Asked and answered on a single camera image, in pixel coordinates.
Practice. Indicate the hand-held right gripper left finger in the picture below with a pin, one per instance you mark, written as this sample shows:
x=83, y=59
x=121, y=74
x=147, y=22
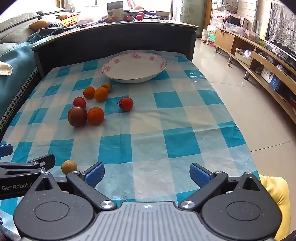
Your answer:
x=94, y=174

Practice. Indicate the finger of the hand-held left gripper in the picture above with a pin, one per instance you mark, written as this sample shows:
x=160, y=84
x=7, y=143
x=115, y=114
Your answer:
x=5, y=150
x=46, y=161

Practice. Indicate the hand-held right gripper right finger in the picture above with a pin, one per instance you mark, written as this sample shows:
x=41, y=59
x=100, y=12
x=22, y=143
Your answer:
x=200, y=175

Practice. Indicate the dark purple tomato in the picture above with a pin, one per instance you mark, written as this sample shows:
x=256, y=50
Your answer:
x=77, y=116

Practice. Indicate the small orange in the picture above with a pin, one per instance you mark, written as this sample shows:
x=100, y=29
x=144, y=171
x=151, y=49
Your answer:
x=101, y=94
x=89, y=92
x=108, y=86
x=95, y=115

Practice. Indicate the red tomato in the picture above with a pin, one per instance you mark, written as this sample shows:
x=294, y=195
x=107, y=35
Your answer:
x=126, y=103
x=138, y=17
x=79, y=102

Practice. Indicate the white floral plate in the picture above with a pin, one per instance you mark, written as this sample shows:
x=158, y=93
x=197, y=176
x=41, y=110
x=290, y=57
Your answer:
x=134, y=69

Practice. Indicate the brown longan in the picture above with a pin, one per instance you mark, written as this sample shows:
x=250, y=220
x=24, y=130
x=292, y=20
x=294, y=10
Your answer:
x=69, y=167

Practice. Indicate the blue checkered tablecloth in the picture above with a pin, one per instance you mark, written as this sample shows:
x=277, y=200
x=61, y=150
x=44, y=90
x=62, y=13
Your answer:
x=161, y=115

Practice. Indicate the yellow cloth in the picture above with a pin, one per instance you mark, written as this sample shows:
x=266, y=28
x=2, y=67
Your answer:
x=277, y=192

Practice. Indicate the teal blanket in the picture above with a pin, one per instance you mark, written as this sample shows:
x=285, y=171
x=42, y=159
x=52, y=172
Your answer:
x=16, y=69

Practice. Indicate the blue box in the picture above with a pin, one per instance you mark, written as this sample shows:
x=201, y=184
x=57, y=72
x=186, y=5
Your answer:
x=275, y=83

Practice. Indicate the white printed box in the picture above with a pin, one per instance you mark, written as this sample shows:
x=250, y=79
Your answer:
x=267, y=74

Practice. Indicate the grey sofa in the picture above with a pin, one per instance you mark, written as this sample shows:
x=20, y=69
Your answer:
x=13, y=25

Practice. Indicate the dark coffee table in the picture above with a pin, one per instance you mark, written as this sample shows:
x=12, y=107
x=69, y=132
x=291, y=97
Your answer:
x=92, y=44

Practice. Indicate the grey crochet cloth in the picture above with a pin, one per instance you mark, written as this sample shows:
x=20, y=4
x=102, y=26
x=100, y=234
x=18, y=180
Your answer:
x=50, y=31

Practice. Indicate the orange cushion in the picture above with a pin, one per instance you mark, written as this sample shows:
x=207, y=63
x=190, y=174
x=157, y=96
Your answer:
x=40, y=24

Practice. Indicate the houndstooth cushion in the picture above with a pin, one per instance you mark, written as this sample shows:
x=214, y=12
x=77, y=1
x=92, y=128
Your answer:
x=54, y=24

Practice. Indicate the wooden media cabinet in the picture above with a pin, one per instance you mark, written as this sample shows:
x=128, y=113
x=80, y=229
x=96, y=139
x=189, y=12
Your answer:
x=231, y=39

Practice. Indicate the white plastic container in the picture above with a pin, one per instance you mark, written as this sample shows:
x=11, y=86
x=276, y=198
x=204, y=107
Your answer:
x=204, y=34

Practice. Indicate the yellow plastic basket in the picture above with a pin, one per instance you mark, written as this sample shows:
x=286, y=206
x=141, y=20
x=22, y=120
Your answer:
x=69, y=19

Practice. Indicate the white plastic bag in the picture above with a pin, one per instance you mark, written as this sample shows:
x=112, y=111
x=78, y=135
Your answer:
x=89, y=16

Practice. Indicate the brown round fruit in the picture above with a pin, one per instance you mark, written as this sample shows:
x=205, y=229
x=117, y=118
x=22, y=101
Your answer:
x=108, y=20

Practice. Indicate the orange-red round fruit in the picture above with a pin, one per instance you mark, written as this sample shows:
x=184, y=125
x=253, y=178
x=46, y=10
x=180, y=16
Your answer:
x=126, y=17

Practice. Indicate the tan round fruit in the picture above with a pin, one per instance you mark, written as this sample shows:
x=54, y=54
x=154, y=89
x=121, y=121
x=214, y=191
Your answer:
x=130, y=18

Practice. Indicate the grey cardboard box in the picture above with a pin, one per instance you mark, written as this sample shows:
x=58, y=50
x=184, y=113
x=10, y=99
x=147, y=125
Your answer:
x=115, y=10

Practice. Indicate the orange round fruit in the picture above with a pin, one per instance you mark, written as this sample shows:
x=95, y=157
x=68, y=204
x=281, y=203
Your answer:
x=138, y=8

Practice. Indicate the white lace cloth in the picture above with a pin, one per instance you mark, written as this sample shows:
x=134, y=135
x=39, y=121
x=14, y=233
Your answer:
x=283, y=23

